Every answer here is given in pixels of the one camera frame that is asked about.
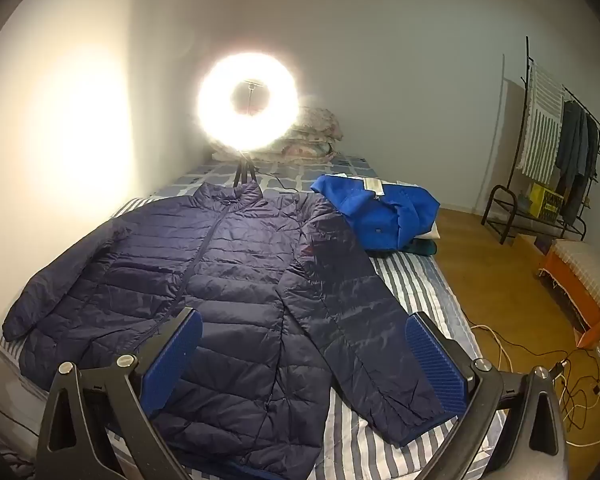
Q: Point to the black clothes rack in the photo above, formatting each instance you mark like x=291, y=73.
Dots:
x=535, y=222

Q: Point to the white pillow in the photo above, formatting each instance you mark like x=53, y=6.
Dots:
x=430, y=232

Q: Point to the black tripod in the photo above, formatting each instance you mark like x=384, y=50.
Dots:
x=240, y=175

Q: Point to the bright blue jacket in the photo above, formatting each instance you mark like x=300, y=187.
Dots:
x=380, y=215

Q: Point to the striped towel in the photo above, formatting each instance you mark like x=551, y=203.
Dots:
x=542, y=125

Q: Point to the navy puffer jacket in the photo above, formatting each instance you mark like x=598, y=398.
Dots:
x=240, y=285

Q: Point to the white knitted cover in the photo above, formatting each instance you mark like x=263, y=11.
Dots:
x=590, y=270

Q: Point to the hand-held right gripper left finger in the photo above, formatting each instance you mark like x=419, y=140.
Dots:
x=172, y=360

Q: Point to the dark green cloth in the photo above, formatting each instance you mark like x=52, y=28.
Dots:
x=422, y=247

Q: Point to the dark hanging clothes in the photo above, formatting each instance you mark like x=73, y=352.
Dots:
x=575, y=160

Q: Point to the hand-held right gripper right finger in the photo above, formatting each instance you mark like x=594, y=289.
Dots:
x=432, y=360

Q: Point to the orange storage stool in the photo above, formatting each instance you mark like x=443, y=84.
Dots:
x=570, y=285

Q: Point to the yellow box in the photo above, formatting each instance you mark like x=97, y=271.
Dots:
x=547, y=202

